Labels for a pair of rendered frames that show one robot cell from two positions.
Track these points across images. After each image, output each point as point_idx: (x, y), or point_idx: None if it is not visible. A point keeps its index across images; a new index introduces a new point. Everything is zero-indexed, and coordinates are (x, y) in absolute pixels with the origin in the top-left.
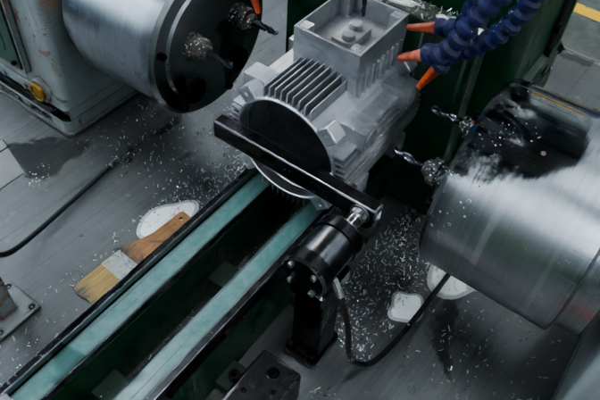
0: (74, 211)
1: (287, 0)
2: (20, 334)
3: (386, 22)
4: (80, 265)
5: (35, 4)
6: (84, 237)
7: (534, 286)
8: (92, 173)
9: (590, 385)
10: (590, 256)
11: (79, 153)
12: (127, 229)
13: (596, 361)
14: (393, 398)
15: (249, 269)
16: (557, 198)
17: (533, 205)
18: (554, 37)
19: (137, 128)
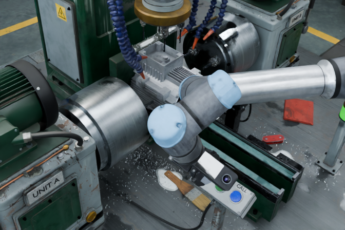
0: (157, 215)
1: (117, 77)
2: (226, 229)
3: (153, 50)
4: (191, 210)
5: (96, 164)
6: (174, 210)
7: (253, 55)
8: (133, 210)
9: (265, 64)
10: (255, 37)
11: (116, 216)
12: (171, 194)
13: (264, 57)
14: (247, 122)
15: (221, 132)
16: (243, 34)
17: (243, 39)
18: None
19: (101, 192)
